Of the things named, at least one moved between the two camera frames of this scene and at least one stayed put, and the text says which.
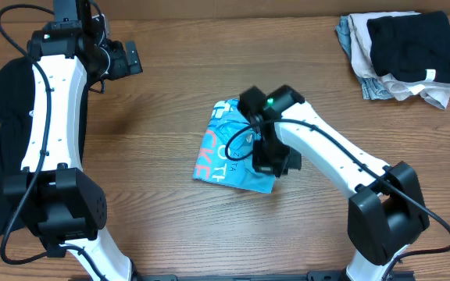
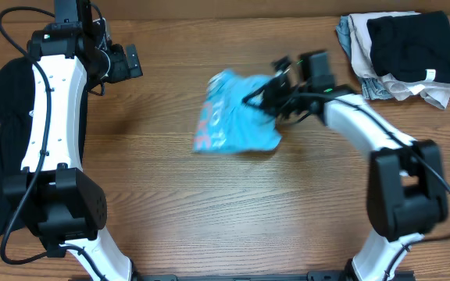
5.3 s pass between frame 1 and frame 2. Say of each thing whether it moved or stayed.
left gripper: stayed
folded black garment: stayed
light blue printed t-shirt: moved
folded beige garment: stayed
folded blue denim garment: stayed
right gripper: moved
